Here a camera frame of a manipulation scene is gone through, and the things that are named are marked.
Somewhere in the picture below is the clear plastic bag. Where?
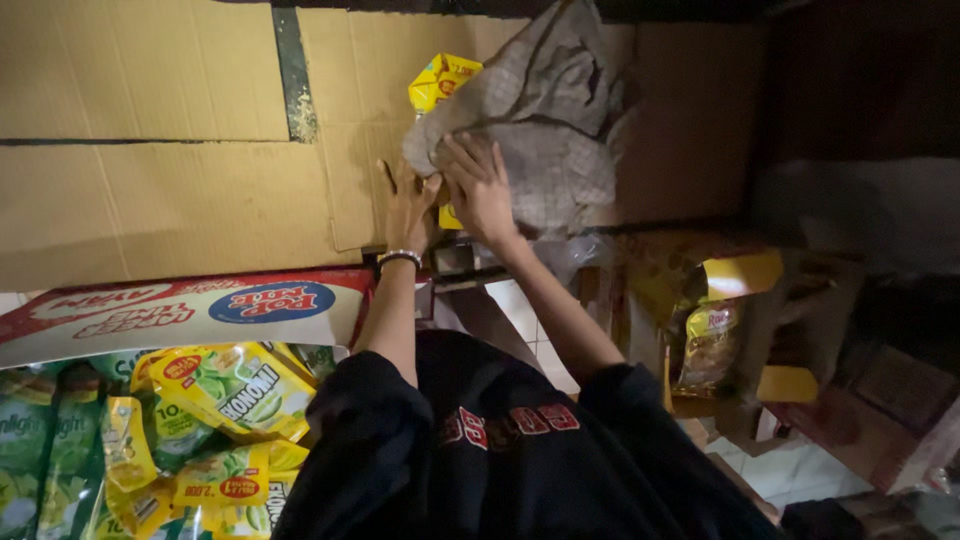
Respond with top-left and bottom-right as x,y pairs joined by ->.
517,232 -> 618,288

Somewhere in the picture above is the large brown cardboard sheet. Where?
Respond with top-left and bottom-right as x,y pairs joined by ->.
0,0 -> 291,144

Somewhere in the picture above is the red and white printed carton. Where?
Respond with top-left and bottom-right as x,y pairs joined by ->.
0,267 -> 377,370

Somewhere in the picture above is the dim brown cardboard sheet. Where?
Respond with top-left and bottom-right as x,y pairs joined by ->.
585,21 -> 768,228

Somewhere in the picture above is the person's black shirt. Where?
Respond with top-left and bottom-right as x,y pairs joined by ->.
271,330 -> 785,540

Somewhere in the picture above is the open brown carton with packets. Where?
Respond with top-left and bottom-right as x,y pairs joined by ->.
611,228 -> 864,440

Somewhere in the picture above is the person's right hand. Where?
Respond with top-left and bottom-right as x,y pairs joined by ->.
433,132 -> 519,247

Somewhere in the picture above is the beaded wrist bracelet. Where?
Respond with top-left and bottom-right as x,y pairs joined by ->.
375,249 -> 423,274

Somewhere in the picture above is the dark wooden shelf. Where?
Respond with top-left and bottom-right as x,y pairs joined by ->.
750,0 -> 960,391

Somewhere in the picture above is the grey checked cloth sack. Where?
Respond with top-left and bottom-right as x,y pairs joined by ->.
402,0 -> 637,240

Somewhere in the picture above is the clear snack packet yellow label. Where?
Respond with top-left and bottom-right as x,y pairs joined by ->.
672,300 -> 745,397

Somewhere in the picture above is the red brown carton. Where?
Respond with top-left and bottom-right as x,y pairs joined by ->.
763,386 -> 960,496

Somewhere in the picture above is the person's left hand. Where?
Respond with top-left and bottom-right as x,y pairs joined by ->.
375,157 -> 444,257

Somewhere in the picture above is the long brown cardboard sheet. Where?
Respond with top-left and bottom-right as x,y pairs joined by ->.
0,138 -> 378,294

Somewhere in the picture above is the yellow packet with red label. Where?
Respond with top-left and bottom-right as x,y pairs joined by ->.
407,52 -> 484,116

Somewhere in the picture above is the creased brown cardboard sheet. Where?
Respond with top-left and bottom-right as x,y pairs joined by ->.
296,7 -> 530,253

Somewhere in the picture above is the heap of dish soap pouches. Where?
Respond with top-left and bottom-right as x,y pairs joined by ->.
0,341 -> 340,540

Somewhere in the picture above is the dark metal frame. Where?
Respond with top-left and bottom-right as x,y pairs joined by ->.
361,232 -> 519,320

